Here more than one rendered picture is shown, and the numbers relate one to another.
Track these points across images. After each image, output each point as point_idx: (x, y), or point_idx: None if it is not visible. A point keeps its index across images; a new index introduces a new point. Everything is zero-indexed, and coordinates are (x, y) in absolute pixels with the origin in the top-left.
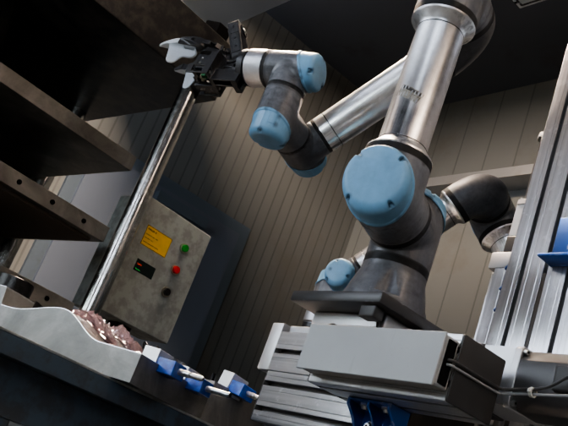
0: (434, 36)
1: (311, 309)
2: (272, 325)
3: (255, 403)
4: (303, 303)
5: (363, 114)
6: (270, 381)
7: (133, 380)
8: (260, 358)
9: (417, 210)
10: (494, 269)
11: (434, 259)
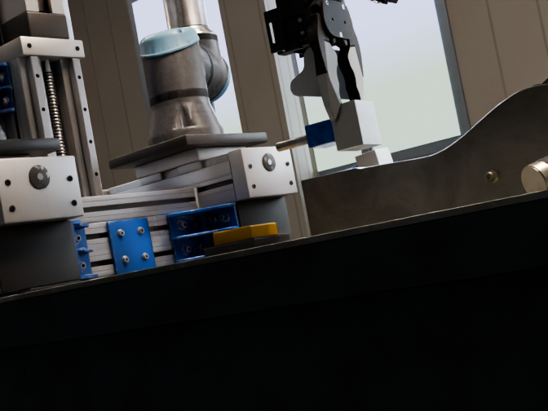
0: None
1: (249, 144)
2: (289, 149)
3: (289, 228)
4: (255, 144)
5: None
6: (280, 205)
7: None
8: (295, 183)
9: None
10: (79, 59)
11: (146, 85)
